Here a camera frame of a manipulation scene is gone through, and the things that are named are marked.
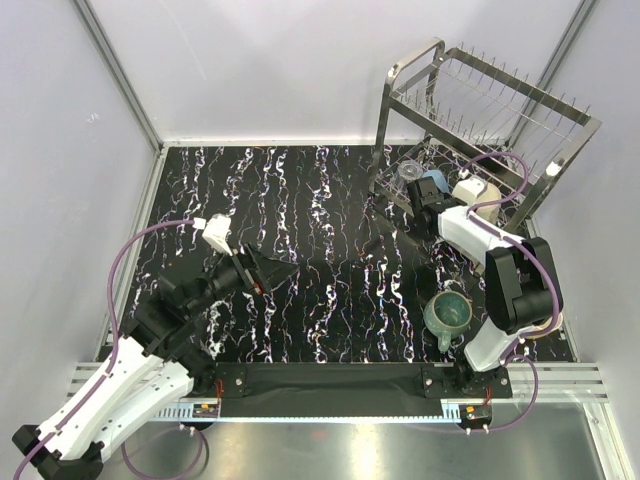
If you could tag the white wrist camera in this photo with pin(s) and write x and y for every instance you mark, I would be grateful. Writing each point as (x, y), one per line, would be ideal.
(469, 190)
(215, 233)

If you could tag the white floral mug green inside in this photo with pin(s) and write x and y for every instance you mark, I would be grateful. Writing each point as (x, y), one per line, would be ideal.
(491, 196)

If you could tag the black marble pattern mat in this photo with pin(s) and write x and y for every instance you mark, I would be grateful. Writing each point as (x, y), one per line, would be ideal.
(364, 276)

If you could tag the light blue plastic cup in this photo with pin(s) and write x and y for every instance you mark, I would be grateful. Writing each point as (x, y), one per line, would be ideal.
(439, 179)

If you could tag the clear faceted glass tumbler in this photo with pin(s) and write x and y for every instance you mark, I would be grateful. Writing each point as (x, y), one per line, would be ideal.
(407, 171)

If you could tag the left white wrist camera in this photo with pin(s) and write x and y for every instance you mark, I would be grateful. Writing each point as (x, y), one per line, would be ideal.
(215, 233)

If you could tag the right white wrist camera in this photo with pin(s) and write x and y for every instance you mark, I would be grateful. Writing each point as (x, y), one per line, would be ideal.
(469, 190)

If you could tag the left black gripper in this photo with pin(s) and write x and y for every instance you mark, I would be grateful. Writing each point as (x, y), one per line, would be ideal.
(259, 271)

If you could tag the teal ceramic mug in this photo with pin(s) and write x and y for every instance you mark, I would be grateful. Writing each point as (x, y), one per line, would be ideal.
(447, 316)

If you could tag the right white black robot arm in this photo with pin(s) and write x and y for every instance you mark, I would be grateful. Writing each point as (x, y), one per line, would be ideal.
(522, 293)

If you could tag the yellow cup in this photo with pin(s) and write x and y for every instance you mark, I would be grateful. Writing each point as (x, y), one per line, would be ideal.
(551, 325)

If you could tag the steel two-tier dish rack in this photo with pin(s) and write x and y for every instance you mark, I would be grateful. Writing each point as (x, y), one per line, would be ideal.
(443, 106)

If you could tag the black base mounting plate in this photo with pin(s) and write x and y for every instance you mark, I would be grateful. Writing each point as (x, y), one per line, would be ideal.
(332, 390)

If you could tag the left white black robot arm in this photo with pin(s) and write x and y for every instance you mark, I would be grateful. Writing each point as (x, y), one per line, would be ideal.
(154, 362)

